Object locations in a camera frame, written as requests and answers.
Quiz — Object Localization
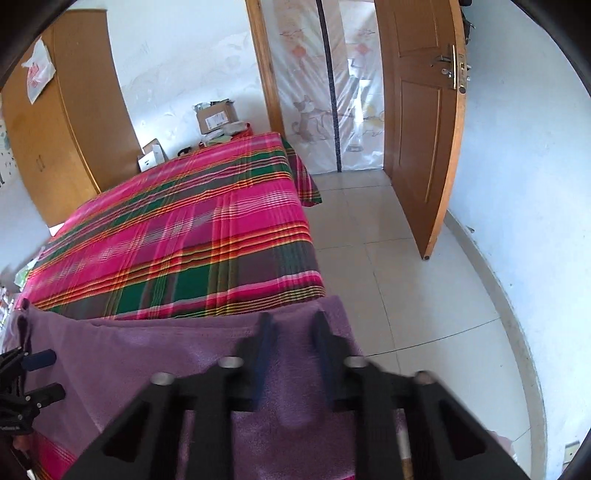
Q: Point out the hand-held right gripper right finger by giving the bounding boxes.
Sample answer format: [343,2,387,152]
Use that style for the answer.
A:
[311,311,532,480]

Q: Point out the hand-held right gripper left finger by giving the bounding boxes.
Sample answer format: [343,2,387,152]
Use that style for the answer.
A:
[62,313,280,480]

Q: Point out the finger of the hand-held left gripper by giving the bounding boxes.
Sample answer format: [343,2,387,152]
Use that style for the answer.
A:
[0,349,57,389]
[0,382,67,411]

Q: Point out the purple fleece pants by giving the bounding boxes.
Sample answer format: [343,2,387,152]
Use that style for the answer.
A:
[0,295,371,480]

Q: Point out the shelf of small bottles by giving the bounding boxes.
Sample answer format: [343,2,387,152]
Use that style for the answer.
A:
[0,258,29,325]

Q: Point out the plaid bed sheet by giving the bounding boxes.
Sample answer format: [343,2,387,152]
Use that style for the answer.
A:
[20,130,327,480]

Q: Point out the wooden wardrobe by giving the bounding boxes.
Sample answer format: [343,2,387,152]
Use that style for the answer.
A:
[0,8,145,228]

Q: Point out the white box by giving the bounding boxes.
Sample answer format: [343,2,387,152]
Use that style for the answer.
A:
[136,138,169,173]

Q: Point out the brown cardboard box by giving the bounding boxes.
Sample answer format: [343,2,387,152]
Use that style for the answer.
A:
[193,98,239,136]

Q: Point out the wooden door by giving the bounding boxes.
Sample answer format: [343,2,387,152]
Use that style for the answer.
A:
[373,0,468,260]

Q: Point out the printed door curtain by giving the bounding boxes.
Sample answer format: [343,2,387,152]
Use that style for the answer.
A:
[260,0,387,175]

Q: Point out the white plastic bag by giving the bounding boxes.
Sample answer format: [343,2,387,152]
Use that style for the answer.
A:
[21,38,58,105]

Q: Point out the wooden door frame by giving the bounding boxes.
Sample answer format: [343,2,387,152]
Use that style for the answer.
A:
[244,0,286,136]

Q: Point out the metal door handle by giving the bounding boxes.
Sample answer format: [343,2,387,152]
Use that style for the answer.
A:
[431,43,472,96]

